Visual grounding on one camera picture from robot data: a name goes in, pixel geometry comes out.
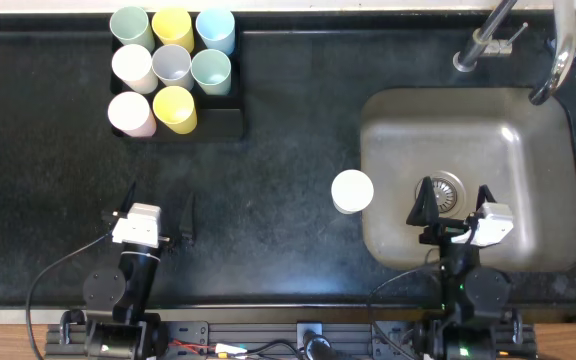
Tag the yellow cup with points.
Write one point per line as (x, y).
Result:
(173, 106)
(171, 26)

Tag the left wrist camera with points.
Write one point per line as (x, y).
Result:
(138, 225)

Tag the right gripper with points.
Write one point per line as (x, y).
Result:
(443, 231)

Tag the steel tap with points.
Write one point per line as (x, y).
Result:
(565, 45)

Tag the green cup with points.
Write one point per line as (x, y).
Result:
(129, 25)
(211, 70)

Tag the white cup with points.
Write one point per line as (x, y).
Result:
(132, 65)
(352, 191)

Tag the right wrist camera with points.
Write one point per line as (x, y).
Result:
(490, 225)

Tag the mounting rail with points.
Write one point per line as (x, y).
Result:
(268, 340)

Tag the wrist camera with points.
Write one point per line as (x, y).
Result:
(138, 225)
(490, 225)

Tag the grey cup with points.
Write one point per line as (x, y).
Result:
(171, 65)

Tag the black tray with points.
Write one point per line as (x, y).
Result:
(220, 122)

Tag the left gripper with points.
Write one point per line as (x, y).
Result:
(170, 241)

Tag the steel sink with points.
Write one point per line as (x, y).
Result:
(518, 165)

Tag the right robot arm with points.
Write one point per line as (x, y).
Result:
(485, 290)

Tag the pink cup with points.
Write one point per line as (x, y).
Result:
(128, 112)

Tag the blue cup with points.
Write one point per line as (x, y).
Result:
(215, 27)

